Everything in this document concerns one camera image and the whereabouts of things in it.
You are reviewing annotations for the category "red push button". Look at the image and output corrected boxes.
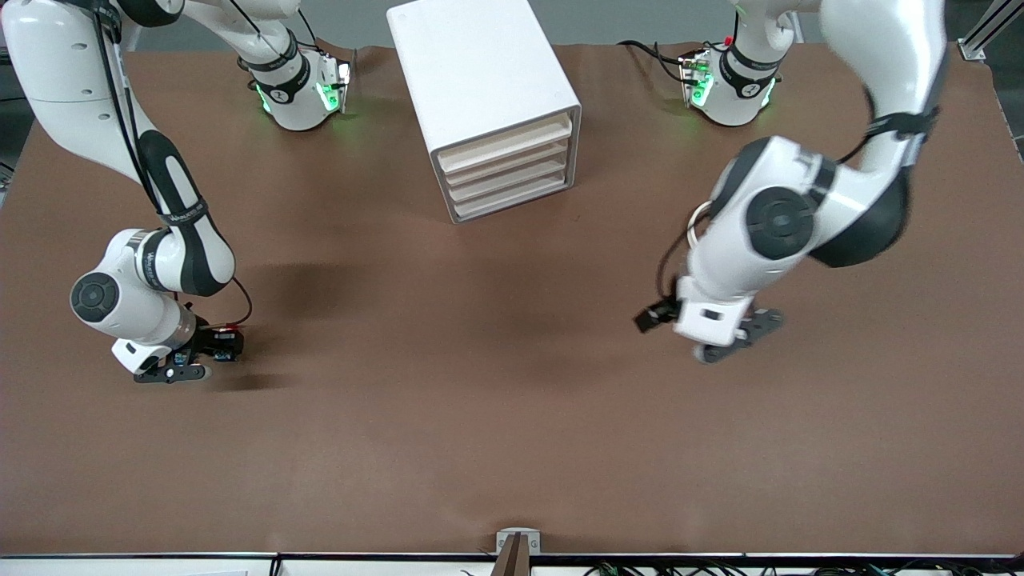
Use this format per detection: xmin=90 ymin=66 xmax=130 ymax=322
xmin=212 ymin=322 xmax=243 ymax=361

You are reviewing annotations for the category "brown paper table cover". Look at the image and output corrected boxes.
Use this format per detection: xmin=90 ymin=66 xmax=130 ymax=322
xmin=0 ymin=42 xmax=1024 ymax=556

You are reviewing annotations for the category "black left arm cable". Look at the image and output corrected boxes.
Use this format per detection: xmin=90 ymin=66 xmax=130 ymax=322
xmin=656 ymin=200 xmax=714 ymax=303

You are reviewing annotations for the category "white curved plastic ring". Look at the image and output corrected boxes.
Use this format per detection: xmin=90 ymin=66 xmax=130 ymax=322
xmin=686 ymin=202 xmax=711 ymax=261

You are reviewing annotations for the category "white table edge rail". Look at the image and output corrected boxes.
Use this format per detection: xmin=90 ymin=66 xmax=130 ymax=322
xmin=0 ymin=552 xmax=1024 ymax=576

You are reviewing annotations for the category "black base power cable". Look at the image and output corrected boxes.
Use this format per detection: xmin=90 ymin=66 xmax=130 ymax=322
xmin=618 ymin=38 xmax=690 ymax=85

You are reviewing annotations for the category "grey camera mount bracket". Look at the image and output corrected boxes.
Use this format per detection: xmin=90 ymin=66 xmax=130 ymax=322
xmin=495 ymin=528 xmax=542 ymax=576

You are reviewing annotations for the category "aluminium frame extrusion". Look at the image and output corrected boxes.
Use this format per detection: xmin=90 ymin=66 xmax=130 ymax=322
xmin=958 ymin=0 xmax=1024 ymax=63

